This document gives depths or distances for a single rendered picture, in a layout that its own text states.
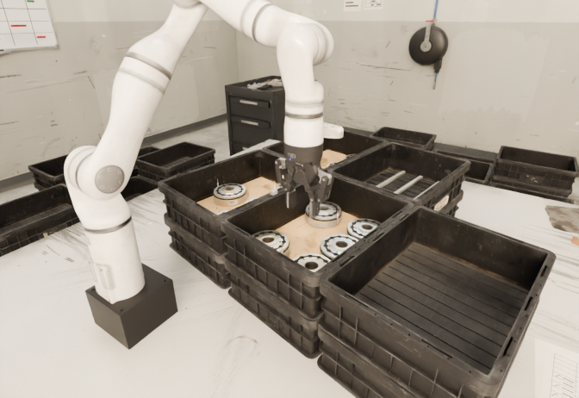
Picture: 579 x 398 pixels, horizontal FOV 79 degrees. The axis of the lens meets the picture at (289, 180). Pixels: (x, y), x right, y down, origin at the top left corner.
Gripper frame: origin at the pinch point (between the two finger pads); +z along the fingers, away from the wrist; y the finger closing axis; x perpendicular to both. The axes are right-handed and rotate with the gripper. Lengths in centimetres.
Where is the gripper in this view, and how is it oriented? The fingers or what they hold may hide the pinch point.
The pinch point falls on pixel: (301, 205)
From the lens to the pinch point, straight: 73.7
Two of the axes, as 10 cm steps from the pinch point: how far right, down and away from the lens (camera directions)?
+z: 0.0, 9.1, 4.2
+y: 7.3, 2.9, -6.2
